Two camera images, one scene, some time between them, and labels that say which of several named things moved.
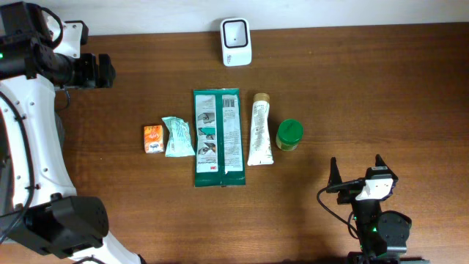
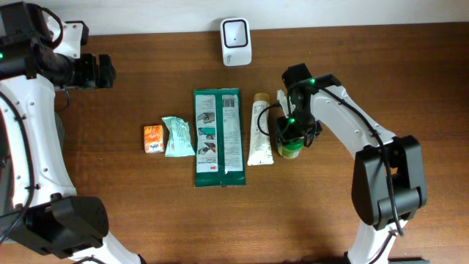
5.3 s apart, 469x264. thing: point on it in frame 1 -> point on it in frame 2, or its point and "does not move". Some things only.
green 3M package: [219, 149] does not move
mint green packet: [179, 141] does not move
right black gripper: [349, 193] -> [287, 131]
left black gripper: [91, 79] does not move
